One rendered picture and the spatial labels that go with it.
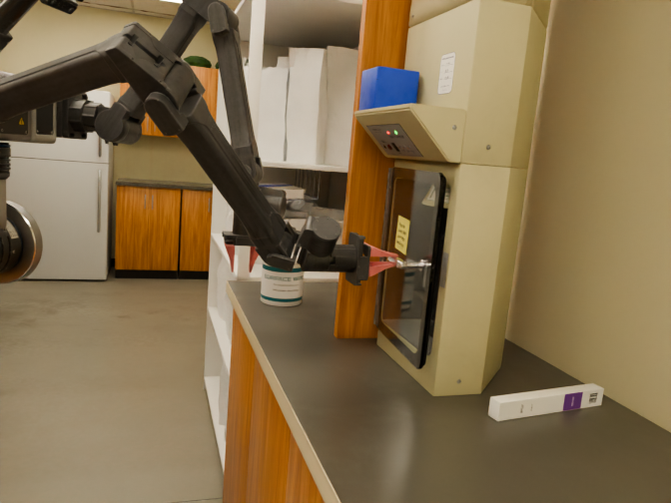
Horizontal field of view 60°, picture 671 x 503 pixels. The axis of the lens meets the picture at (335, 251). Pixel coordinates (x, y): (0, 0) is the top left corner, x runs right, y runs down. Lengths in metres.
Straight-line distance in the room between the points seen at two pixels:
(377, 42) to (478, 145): 0.45
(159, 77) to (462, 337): 0.74
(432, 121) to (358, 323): 0.63
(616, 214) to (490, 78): 0.46
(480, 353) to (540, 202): 0.55
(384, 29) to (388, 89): 0.23
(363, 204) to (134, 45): 0.73
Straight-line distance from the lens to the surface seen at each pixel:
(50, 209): 5.98
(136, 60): 0.93
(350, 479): 0.91
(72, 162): 5.92
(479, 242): 1.17
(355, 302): 1.50
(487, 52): 1.17
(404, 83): 1.31
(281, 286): 1.75
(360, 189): 1.45
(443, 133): 1.11
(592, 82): 1.55
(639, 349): 1.39
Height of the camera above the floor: 1.41
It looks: 10 degrees down
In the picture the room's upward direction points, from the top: 5 degrees clockwise
